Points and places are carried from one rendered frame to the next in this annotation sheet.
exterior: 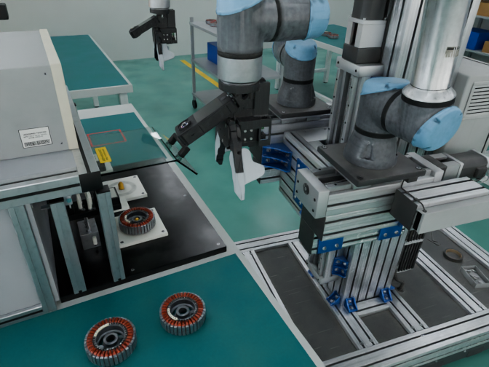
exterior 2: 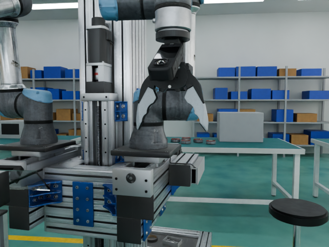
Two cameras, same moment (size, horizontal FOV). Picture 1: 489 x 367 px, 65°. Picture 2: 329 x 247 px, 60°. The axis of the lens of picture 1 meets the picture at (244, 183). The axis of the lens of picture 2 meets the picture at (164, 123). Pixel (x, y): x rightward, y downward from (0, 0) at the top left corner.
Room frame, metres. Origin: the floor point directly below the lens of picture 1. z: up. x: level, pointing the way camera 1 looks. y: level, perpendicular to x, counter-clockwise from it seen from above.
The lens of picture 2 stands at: (0.33, 0.52, 1.21)
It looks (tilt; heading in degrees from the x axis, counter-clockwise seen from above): 4 degrees down; 304
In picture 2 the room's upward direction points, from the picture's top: straight up
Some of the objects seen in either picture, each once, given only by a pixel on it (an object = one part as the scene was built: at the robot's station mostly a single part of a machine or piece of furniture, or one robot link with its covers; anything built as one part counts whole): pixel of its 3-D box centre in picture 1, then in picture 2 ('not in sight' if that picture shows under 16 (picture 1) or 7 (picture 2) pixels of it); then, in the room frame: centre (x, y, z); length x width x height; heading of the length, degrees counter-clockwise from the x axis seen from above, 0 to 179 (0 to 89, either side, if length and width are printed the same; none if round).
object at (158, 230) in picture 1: (137, 226); not in sight; (0.98, 0.33, 0.78); 0.15 x 0.15 x 0.01; 28
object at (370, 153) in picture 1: (372, 141); (148, 134); (1.01, -0.36, 1.09); 0.15 x 0.15 x 0.10
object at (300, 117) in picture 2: not in sight; (303, 117); (1.34, -6.59, 0.87); 0.42 x 0.40 x 0.19; 27
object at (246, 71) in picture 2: not in sight; (244, 72); (2.51, -5.95, 1.89); 0.42 x 0.42 x 0.23; 27
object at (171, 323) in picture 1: (183, 312); not in sight; (0.65, 0.14, 0.77); 0.11 x 0.11 x 0.04
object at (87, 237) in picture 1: (89, 233); not in sight; (0.91, 0.46, 0.80); 0.08 x 0.05 x 0.06; 28
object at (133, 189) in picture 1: (121, 189); not in sight; (1.19, 0.45, 0.78); 0.15 x 0.15 x 0.01; 28
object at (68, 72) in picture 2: not in sight; (77, 74); (6.00, -4.07, 1.89); 0.42 x 0.42 x 0.21; 26
